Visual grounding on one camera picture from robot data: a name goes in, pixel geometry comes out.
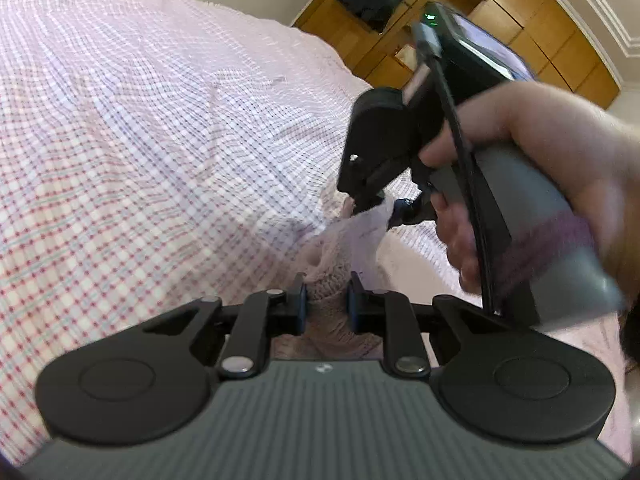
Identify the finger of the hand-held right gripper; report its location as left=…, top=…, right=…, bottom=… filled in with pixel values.
left=387, top=196, right=437, bottom=232
left=350, top=186, right=389, bottom=216

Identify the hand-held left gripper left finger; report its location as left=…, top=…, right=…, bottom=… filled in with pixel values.
left=142, top=272, right=307, bottom=380

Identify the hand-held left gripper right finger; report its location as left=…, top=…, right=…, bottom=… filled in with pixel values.
left=347, top=271, right=506, bottom=380

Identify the pink knitted small garment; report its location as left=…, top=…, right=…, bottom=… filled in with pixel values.
left=270, top=199, right=396, bottom=361

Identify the person's right hand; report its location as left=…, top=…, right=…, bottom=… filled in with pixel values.
left=419, top=81, right=640, bottom=302

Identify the wooden wardrobe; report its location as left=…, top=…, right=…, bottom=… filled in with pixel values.
left=292, top=0, right=622, bottom=111

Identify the pink checked bed blanket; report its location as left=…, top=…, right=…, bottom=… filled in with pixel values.
left=0, top=0, right=633, bottom=468

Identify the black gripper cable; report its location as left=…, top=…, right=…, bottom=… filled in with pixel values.
left=411, top=22, right=501, bottom=313

